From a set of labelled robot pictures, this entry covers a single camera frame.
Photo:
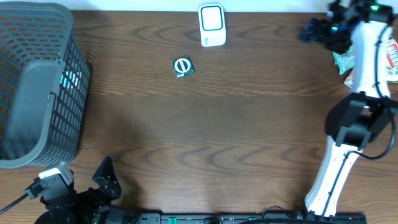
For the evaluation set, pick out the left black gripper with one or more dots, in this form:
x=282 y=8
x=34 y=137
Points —
x=88 y=194

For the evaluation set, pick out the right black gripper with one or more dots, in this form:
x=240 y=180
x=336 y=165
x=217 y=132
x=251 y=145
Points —
x=318 y=30

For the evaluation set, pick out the teal wet wipes pack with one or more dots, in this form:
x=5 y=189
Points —
x=344 y=61

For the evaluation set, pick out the small orange snack packet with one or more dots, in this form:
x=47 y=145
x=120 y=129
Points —
x=349 y=79

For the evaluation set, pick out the green round-label ointment box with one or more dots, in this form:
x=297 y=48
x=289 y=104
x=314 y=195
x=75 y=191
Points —
x=183 y=67

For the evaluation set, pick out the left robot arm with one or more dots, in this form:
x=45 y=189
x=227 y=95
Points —
x=67 y=216

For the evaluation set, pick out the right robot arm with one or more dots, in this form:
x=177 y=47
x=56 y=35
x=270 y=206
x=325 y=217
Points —
x=359 y=118

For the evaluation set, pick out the white barcode scanner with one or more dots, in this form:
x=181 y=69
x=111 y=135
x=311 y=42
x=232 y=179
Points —
x=212 y=25

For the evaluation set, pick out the grey plastic mesh basket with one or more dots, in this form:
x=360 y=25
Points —
x=45 y=81

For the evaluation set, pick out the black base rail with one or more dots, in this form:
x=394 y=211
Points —
x=269 y=217

